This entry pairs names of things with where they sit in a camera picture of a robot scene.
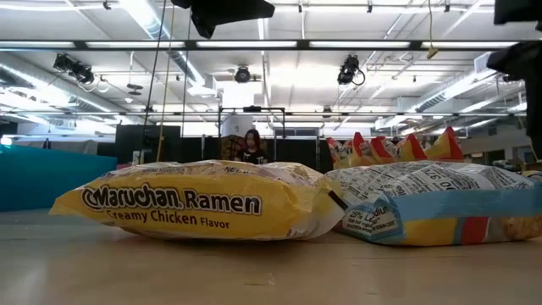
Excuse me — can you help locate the black hanging cable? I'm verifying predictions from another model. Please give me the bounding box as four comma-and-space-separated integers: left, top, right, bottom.
142, 0, 169, 127
181, 8, 192, 137

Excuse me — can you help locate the black metal frame stand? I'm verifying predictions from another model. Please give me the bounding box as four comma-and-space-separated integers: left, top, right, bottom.
218, 106, 285, 164

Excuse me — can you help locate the thin black horizontal rail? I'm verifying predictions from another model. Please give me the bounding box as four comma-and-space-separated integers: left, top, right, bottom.
0, 110, 528, 118

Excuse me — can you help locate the yellow creamy chicken ramen pack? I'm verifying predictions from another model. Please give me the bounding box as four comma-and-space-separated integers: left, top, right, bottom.
48, 159, 345, 241

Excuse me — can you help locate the blue less-sodium beef ramen pack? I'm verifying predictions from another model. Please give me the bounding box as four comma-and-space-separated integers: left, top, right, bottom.
325, 160, 542, 247

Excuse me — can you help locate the teal plastic bin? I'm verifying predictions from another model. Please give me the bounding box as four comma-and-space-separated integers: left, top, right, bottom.
0, 143, 119, 213

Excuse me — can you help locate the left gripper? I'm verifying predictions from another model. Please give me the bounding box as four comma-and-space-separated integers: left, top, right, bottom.
171, 0, 276, 39

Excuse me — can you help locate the silver spiral air duct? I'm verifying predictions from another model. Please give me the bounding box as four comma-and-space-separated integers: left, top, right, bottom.
412, 53, 526, 114
119, 0, 213, 92

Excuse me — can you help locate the orange patterned mandala tapestry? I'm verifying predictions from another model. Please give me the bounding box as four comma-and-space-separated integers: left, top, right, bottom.
220, 134, 268, 162

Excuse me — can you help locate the red orange ramen noodle pack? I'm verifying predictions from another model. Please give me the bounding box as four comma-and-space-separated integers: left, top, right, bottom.
366, 136, 399, 169
424, 125, 466, 163
325, 131, 368, 170
395, 133, 429, 164

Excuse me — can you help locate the long linear ceiling light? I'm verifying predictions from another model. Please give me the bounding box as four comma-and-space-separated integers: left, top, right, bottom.
0, 39, 520, 52

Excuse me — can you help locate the distant cluttered workbench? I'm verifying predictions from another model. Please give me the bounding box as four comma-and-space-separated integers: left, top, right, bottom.
459, 135, 530, 170

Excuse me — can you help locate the yellow hanging cord with plug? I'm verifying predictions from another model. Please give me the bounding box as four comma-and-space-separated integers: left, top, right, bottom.
426, 0, 440, 59

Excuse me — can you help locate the white cylindrical container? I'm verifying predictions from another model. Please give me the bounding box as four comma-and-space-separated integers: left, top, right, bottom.
220, 114, 254, 137

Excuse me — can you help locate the person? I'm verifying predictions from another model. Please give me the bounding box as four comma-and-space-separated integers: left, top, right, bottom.
235, 129, 268, 165

